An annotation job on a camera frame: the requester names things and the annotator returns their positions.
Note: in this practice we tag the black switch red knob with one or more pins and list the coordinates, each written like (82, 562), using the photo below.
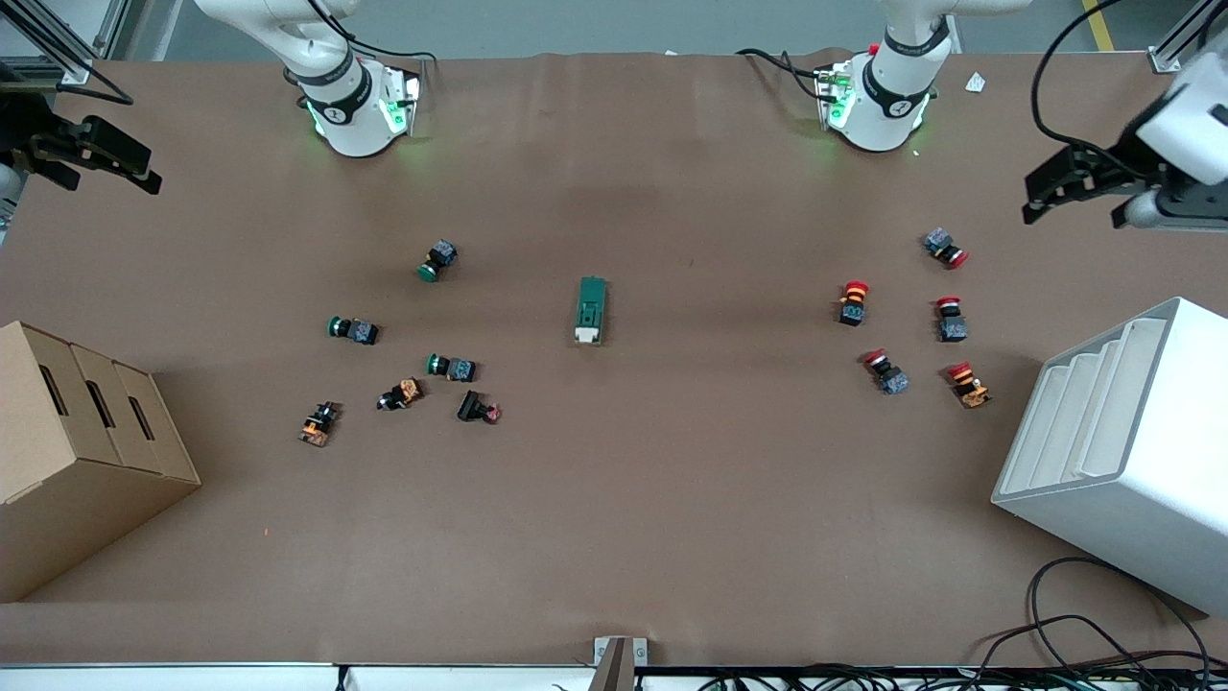
(470, 407)

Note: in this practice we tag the white stepped rack box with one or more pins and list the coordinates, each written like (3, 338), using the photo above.
(1132, 499)

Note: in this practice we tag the red push button grey body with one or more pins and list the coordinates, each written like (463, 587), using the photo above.
(952, 328)
(894, 381)
(938, 242)

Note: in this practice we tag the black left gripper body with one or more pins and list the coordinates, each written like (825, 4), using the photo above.
(1116, 161)

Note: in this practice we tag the cardboard box with slots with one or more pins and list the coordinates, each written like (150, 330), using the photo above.
(77, 480)

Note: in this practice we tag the white table edge rail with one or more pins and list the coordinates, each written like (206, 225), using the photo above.
(192, 678)

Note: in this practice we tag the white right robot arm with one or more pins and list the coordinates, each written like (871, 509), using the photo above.
(355, 120)

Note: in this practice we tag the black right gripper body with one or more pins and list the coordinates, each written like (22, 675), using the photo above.
(31, 142)

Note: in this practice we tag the aluminium frame profile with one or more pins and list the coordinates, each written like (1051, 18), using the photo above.
(58, 62)
(1175, 48)

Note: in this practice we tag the paper table cover sheet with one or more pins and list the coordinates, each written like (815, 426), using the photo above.
(672, 499)

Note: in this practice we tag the white paper scrap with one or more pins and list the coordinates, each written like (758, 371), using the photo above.
(975, 83)

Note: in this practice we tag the red push button orange body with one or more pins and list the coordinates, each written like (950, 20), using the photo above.
(852, 309)
(971, 392)

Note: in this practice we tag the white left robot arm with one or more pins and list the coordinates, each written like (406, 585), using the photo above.
(883, 110)

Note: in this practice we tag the green push button grey body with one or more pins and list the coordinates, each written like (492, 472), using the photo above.
(441, 255)
(360, 331)
(460, 369)

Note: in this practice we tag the black push button orange body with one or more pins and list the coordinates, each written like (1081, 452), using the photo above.
(317, 427)
(407, 392)

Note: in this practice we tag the metal table bracket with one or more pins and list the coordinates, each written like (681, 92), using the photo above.
(619, 657)

